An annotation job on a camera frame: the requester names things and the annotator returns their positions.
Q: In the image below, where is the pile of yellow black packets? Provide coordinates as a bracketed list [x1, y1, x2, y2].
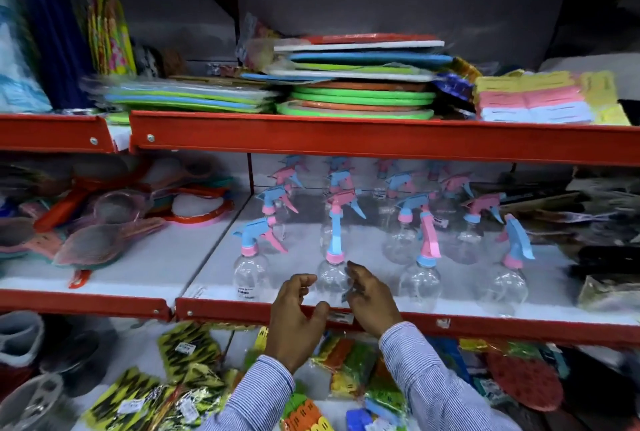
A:
[81, 322, 242, 431]

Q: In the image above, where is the short red shelf rail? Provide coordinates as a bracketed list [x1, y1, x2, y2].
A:
[0, 113, 117, 155]
[0, 289, 174, 322]

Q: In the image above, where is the light blue wrapped packet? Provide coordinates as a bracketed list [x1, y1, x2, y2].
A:
[0, 0, 54, 115]

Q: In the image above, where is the white grey plastic container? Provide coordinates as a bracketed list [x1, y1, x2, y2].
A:
[0, 310, 45, 367]

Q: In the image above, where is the red round perforated mat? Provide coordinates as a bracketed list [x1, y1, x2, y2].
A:
[486, 351, 565, 413]

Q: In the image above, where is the pile of plastic strainers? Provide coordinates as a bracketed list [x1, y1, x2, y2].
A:
[0, 155, 236, 290]

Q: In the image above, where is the group of clear spray bottles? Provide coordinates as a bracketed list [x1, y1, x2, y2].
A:
[232, 156, 536, 318]

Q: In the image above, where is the pile of dark packaged goods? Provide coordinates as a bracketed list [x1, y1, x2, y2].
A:
[500, 166, 640, 312]

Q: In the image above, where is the stack of wrapped green mats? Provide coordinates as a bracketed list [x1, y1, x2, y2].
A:
[81, 74, 279, 115]

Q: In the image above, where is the bundle of colourful patterned packets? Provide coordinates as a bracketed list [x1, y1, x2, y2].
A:
[84, 0, 137, 77]

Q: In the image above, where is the long red shelf rail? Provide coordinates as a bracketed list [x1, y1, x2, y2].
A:
[174, 298, 640, 347]
[128, 110, 640, 168]

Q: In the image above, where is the person's left hand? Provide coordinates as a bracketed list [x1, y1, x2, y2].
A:
[264, 273, 331, 374]

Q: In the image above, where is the dark blue rolled mat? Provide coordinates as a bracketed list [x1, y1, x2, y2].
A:
[19, 0, 94, 110]

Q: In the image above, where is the pile of orange green packets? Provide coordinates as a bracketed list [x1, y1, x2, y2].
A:
[279, 330, 409, 431]

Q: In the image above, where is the stack of colourful foam mats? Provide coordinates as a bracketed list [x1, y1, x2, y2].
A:
[274, 33, 454, 121]

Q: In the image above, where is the person's right hand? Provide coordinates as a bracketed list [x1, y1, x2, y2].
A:
[344, 261, 404, 339]

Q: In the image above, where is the grey plastic holder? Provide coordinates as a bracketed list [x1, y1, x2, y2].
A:
[0, 373, 66, 431]

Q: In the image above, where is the person's left forearm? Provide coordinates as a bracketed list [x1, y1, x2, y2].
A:
[199, 355, 297, 431]

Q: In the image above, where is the stack of pastel cloth packets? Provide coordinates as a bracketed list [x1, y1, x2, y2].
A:
[473, 70, 631, 126]

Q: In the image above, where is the person's right forearm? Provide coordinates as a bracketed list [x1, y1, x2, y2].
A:
[378, 321, 523, 431]

